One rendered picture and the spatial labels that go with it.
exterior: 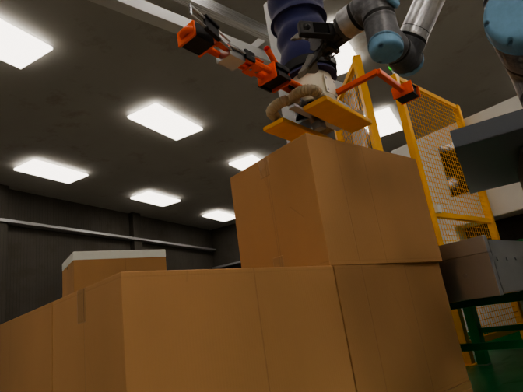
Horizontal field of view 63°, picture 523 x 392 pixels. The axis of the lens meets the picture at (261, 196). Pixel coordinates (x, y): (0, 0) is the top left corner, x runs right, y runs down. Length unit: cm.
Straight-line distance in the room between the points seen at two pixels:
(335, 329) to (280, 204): 42
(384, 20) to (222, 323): 88
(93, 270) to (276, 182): 182
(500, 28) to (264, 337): 83
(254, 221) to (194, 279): 58
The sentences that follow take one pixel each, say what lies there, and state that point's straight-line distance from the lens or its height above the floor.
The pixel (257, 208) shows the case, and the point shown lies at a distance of 143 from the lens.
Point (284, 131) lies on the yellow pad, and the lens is 168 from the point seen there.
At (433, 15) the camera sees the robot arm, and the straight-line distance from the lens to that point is 143.
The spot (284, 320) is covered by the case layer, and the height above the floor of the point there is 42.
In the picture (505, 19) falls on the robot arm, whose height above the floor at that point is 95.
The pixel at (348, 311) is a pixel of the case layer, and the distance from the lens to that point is 121.
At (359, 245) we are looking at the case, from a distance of 131.
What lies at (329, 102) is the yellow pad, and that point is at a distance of 154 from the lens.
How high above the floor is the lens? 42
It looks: 17 degrees up
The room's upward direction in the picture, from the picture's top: 8 degrees counter-clockwise
